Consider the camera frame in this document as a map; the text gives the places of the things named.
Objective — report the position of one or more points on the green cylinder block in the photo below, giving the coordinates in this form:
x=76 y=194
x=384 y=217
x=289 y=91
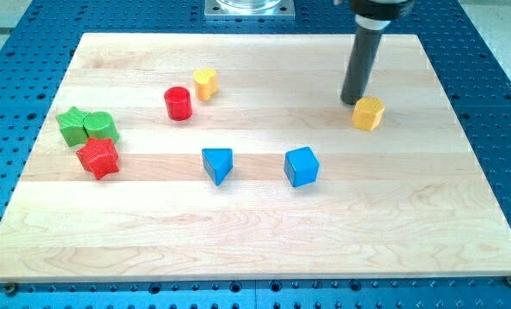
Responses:
x=100 y=125

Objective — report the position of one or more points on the blue perforated table plate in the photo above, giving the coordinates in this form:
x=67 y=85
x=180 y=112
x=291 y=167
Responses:
x=468 y=45

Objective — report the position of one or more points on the yellow hexagon block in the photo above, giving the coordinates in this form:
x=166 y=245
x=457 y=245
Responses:
x=367 y=113

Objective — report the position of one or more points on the blue triangle block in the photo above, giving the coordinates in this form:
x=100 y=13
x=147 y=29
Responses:
x=217 y=162

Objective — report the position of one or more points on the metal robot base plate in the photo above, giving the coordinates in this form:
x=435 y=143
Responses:
x=249 y=9

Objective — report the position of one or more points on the blue cube block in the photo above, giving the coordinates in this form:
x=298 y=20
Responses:
x=301 y=166

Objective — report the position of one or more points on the wooden board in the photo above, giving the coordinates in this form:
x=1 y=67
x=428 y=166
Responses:
x=407 y=199

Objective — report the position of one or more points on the yellow heart block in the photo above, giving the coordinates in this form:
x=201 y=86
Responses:
x=206 y=83

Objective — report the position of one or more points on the red cylinder block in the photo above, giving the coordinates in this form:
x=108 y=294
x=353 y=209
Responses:
x=178 y=103

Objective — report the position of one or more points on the green star block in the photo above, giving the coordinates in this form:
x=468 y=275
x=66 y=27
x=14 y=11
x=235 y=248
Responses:
x=71 y=126

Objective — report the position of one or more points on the black tool mount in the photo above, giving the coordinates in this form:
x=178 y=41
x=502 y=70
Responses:
x=375 y=15

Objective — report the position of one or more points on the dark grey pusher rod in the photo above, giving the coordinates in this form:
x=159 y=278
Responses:
x=362 y=56

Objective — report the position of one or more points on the red star block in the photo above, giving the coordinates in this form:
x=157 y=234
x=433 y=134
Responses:
x=99 y=157

